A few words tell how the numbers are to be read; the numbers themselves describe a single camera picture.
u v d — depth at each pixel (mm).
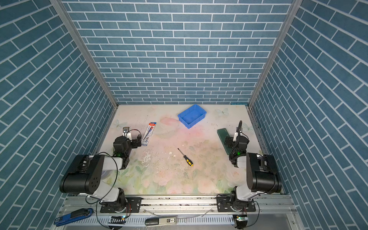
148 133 1016
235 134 844
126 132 795
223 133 1025
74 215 669
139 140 872
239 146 719
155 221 652
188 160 886
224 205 735
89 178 448
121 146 710
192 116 1118
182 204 754
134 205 738
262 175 446
